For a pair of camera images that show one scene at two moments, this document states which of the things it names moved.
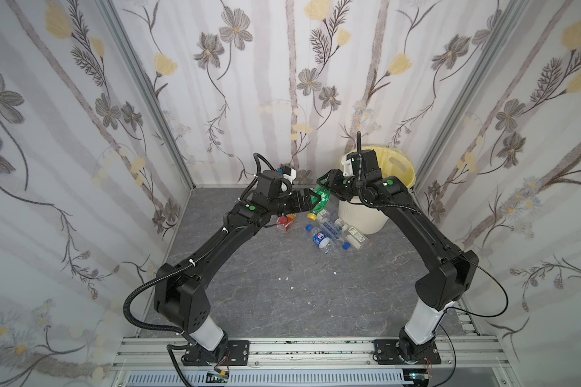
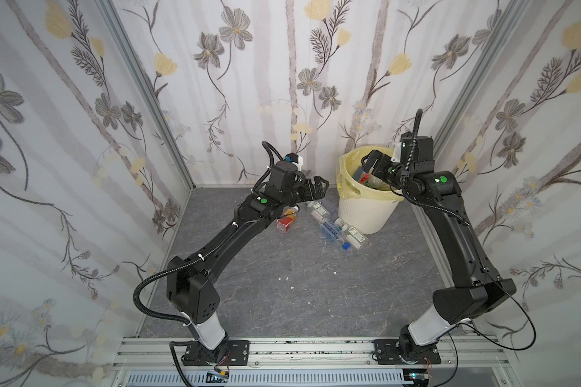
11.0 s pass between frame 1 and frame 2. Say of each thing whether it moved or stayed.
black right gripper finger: moved
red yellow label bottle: stayed
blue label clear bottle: stayed
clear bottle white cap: stayed
